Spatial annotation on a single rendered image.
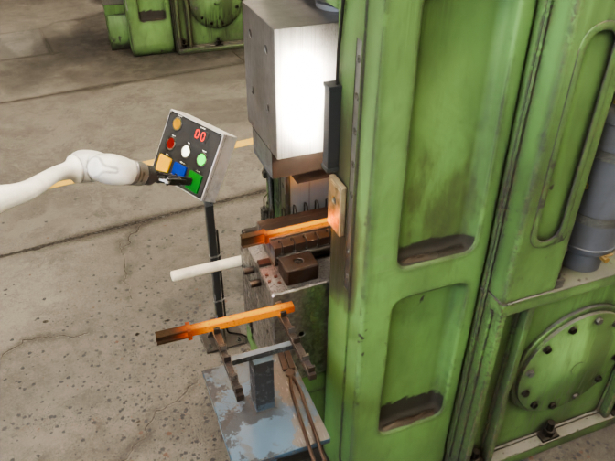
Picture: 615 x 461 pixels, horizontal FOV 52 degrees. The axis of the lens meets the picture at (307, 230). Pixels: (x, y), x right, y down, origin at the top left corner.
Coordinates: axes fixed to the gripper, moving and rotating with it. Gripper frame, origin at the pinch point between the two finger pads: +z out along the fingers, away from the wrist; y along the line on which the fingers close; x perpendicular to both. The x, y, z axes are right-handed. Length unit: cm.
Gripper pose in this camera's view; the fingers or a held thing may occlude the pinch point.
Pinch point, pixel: (184, 180)
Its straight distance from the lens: 252.6
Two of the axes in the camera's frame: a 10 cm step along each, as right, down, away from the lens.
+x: 3.5, -9.2, -2.0
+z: 5.9, 0.5, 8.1
